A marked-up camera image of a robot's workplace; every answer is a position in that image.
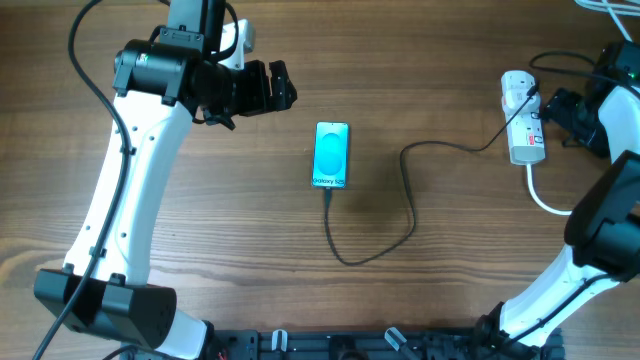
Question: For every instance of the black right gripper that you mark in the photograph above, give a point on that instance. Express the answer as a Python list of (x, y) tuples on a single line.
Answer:
[(557, 111)]

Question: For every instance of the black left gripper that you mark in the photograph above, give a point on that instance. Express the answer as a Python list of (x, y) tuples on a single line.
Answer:
[(257, 100)]

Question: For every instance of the white power strip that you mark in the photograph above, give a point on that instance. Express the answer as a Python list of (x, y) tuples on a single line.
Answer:
[(524, 130)]

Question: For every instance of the blue screen smartphone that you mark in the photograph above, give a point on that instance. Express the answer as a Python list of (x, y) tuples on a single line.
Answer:
[(330, 160)]

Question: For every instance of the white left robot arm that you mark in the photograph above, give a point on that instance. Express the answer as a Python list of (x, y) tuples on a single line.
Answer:
[(191, 70)]

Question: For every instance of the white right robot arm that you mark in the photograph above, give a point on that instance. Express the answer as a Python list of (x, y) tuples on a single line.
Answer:
[(601, 235)]

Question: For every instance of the white charger adapter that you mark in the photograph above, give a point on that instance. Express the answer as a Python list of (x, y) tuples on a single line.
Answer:
[(522, 100)]

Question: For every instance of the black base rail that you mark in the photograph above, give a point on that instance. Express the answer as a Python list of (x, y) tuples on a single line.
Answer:
[(282, 345)]

